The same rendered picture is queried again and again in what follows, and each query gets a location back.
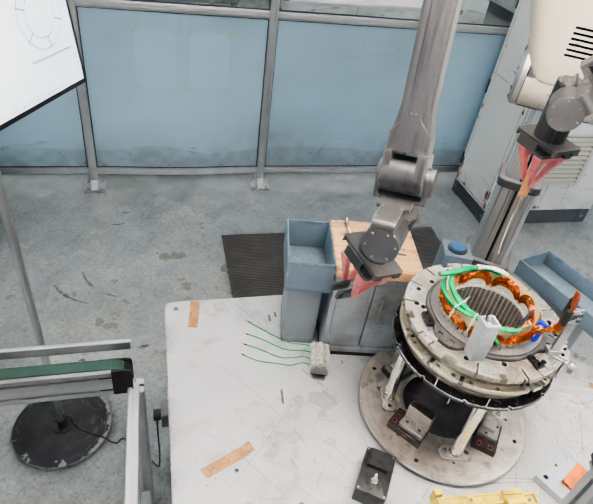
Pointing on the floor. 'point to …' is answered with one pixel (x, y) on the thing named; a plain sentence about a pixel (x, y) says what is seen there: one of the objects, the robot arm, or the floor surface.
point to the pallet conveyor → (107, 375)
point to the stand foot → (62, 451)
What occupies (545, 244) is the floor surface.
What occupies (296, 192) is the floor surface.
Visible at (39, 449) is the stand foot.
